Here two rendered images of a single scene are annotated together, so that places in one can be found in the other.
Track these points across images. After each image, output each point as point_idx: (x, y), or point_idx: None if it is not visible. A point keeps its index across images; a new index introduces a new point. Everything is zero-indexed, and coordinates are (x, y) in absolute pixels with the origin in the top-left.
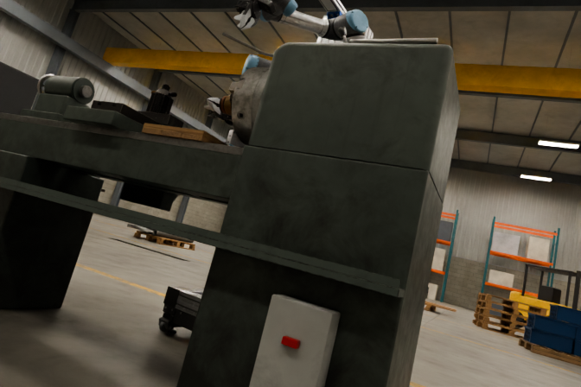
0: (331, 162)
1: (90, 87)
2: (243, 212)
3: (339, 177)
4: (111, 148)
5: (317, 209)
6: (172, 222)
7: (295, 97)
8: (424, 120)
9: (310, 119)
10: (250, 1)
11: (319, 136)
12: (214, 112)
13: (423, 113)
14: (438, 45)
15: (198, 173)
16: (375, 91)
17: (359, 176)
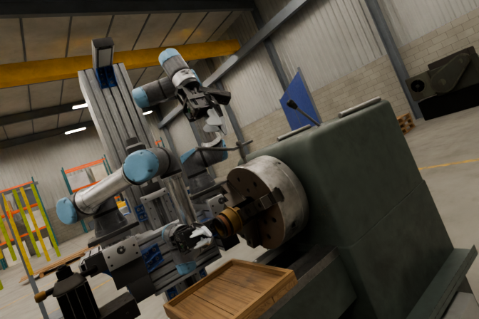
0: (397, 210)
1: None
2: (387, 300)
3: (405, 216)
4: None
5: (411, 246)
6: None
7: (351, 179)
8: (408, 152)
9: (371, 189)
10: (212, 97)
11: (382, 198)
12: (209, 244)
13: (405, 147)
14: (385, 102)
15: (314, 315)
16: (383, 147)
17: (410, 206)
